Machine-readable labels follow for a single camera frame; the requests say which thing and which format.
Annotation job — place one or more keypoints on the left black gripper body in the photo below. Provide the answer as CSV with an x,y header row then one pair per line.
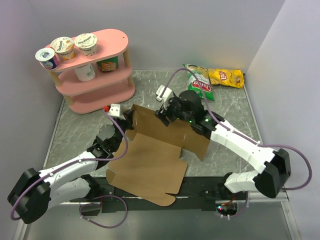
x,y
125,124

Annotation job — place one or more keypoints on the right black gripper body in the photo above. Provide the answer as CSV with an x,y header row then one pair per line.
x,y
175,109

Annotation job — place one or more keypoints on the brown cardboard box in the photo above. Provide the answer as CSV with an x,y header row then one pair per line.
x,y
149,165

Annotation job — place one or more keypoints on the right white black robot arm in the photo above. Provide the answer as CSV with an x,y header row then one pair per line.
x,y
271,168

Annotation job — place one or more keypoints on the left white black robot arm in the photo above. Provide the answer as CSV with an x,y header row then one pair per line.
x,y
37,191

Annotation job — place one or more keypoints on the green Chuba chips bag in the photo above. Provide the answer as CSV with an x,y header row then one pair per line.
x,y
204,87

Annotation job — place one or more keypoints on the pink three-tier shelf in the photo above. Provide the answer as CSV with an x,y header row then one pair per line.
x,y
106,87

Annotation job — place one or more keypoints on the green snack cup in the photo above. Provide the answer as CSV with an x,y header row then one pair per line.
x,y
108,65

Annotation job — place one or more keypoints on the yellow Lays chips bag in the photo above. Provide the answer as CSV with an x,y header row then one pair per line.
x,y
226,77

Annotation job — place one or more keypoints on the white plastic cup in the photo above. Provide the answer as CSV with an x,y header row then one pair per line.
x,y
85,73

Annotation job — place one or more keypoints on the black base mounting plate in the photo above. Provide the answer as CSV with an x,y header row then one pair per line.
x,y
196,193

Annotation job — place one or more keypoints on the white Chobani yogurt cup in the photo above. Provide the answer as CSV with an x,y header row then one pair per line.
x,y
87,43

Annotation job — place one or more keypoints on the orange Chobani yogurt cup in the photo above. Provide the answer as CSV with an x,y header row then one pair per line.
x,y
64,47

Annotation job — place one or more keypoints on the blue white yogurt cup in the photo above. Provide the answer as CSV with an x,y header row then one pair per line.
x,y
47,57

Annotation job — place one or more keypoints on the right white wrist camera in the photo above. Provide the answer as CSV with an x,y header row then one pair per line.
x,y
164,95

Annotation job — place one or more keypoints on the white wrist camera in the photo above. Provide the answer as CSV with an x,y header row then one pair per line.
x,y
164,95
114,111

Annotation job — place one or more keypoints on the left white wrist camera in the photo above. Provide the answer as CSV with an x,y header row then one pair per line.
x,y
114,111

